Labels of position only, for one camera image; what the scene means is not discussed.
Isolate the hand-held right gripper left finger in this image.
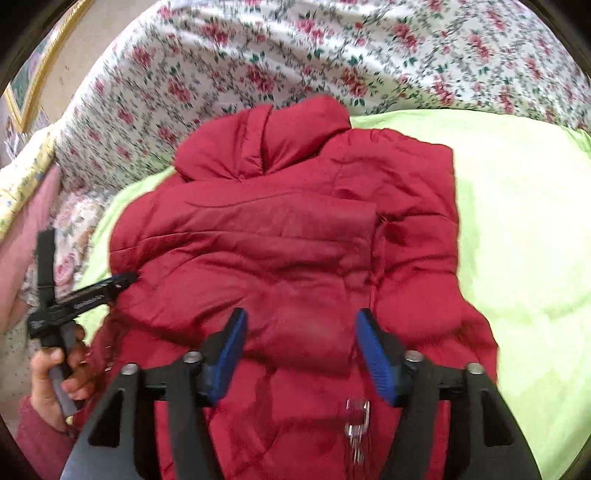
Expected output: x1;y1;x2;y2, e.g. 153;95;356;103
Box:
60;308;249;480

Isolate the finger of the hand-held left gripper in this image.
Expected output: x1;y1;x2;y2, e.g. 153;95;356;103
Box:
36;229;59;302
55;271;139;320

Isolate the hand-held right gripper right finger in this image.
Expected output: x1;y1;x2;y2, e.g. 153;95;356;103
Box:
355;308;541;480

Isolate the red quilted blanket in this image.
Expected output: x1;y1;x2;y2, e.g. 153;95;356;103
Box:
76;96;502;480

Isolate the person's left forearm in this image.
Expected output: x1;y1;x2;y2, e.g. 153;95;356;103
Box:
15;396;81;480

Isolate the person's left hand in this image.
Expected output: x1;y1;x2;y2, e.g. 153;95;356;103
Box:
29;323;95;433

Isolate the pink pillow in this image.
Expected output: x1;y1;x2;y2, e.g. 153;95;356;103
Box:
0;164;63;333

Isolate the large rose print pillow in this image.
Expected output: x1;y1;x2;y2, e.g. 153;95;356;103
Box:
21;189;109;305

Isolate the white dotted sheet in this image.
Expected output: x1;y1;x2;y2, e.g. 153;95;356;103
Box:
0;295;51;416

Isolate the yellow floral pillow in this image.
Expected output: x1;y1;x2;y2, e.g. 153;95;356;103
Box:
0;124;61;241

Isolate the lime green bedsheet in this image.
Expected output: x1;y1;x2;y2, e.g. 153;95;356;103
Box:
76;110;591;480

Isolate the red rose print quilt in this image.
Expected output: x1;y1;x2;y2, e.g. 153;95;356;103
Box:
54;0;591;192

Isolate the gold picture frame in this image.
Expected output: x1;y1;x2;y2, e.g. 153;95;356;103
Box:
4;0;95;132

